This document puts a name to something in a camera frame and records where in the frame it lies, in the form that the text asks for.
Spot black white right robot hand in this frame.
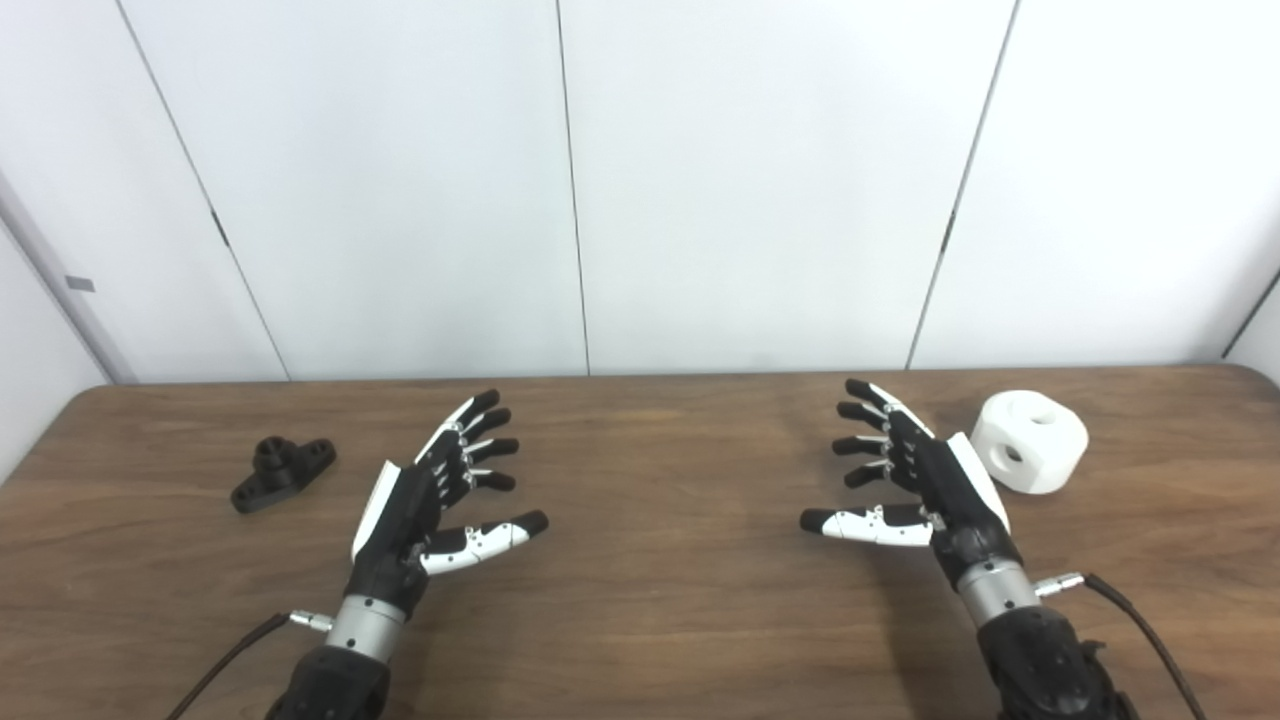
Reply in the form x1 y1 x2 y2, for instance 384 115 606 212
799 378 1026 591

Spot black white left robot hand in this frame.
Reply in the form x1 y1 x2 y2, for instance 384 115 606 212
345 388 550 616

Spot round white plastic piece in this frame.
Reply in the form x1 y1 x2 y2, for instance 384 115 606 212
969 390 1090 495

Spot black flanged holder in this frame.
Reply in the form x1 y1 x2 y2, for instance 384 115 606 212
230 436 338 515

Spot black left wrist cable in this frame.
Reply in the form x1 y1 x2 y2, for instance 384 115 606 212
165 610 334 720

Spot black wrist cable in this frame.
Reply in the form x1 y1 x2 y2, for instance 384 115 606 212
1035 570 1209 720
165 610 334 720

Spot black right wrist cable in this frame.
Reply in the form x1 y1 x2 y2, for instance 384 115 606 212
1035 570 1209 720

